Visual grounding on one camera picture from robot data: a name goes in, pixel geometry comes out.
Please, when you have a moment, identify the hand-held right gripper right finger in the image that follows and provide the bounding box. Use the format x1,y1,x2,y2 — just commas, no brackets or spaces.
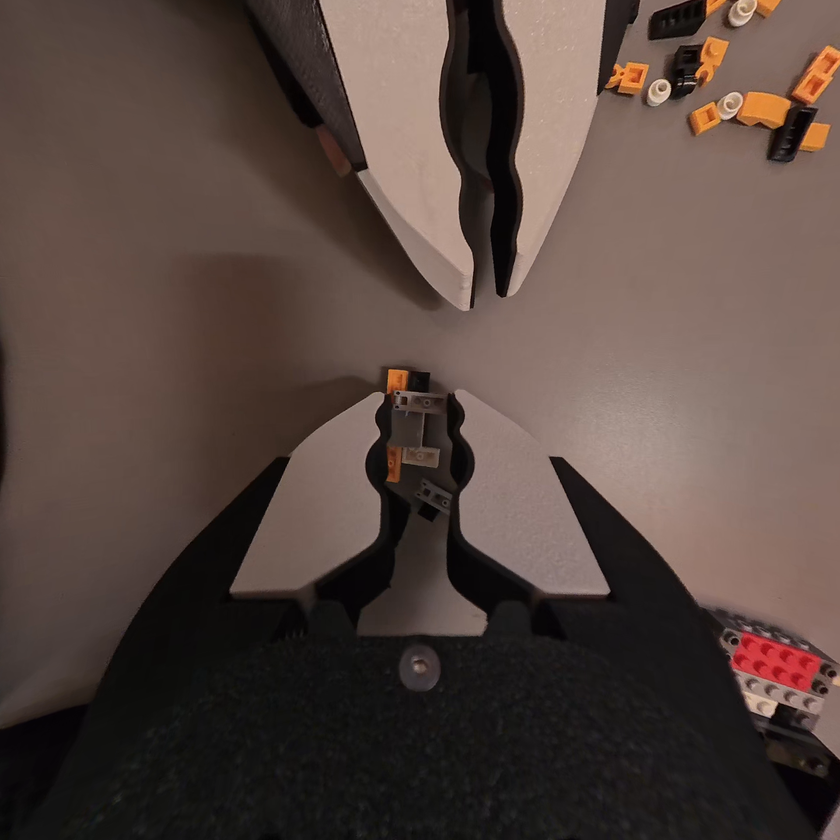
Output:
448,389,611,598

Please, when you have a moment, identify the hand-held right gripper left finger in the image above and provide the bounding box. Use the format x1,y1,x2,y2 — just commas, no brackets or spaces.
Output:
230,392,389,608

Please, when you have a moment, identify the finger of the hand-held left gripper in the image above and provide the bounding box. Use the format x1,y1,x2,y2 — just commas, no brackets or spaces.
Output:
318,0,476,311
491,0,607,298

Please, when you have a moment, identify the small lego subassembly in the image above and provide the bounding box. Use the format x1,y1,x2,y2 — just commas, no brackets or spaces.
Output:
384,367,450,485

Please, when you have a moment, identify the pile of small lego pieces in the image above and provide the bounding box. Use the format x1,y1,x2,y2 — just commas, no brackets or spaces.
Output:
604,0,840,164

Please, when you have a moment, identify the orange black lego car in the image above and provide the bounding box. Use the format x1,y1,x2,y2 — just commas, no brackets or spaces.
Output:
705,607,840,778

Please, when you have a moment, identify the person's left hand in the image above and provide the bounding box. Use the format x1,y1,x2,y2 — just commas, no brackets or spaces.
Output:
315,128,350,178

